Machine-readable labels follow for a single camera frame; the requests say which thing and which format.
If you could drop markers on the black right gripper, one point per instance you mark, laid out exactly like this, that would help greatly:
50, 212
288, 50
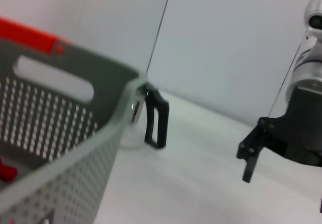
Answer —
296, 131

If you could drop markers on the dark red brick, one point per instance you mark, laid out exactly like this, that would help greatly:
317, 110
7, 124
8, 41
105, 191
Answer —
6, 171

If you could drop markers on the grey-green perforated storage bin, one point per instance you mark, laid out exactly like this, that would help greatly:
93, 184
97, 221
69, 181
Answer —
63, 146

